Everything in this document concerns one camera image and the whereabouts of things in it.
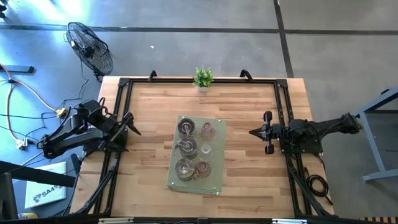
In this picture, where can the black floor bar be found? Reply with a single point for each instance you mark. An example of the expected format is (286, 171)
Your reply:
(17, 69)

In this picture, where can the black slanted beam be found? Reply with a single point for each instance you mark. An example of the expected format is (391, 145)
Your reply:
(31, 174)

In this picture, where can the pink ribbed glass candle holder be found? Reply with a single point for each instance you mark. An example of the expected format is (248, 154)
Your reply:
(203, 170)
(207, 130)

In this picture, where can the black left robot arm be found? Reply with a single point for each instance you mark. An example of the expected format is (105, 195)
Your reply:
(71, 138)

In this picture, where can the black aluminium table frame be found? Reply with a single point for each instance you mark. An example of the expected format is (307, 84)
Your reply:
(233, 81)

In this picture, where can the left arm's gripper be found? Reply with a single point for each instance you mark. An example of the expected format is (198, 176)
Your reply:
(116, 127)

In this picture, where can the small yellow object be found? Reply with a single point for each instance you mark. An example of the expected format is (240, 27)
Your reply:
(28, 215)

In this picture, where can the silver scented candle tin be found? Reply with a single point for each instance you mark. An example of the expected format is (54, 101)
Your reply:
(184, 169)
(187, 147)
(186, 127)

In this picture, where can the right arm's gripper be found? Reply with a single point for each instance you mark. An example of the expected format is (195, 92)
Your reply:
(273, 133)

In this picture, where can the black floor fan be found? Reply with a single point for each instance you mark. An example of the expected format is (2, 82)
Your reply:
(90, 49)

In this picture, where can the silver metal bracket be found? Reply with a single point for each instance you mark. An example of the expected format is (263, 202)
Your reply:
(289, 221)
(115, 220)

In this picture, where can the brown striped object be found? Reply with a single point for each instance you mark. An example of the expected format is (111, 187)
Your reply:
(379, 220)

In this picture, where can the green plant in white pot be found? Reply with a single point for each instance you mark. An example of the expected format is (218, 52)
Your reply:
(203, 77)

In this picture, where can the grey metal desk frame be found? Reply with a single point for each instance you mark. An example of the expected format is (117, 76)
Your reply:
(371, 140)

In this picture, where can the green perforated metal shelf riser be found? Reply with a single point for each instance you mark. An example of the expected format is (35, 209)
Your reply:
(214, 174)

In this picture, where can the white power plug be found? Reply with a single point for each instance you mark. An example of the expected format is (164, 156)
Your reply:
(21, 143)

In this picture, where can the black chair back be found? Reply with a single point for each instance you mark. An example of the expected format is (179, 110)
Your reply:
(7, 199)

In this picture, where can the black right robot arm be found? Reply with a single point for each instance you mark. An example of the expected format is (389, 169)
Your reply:
(326, 127)

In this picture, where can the clear glass candle holder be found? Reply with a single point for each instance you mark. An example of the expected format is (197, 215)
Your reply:
(205, 152)

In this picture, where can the white printed box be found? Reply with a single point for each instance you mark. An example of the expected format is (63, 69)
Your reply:
(43, 186)

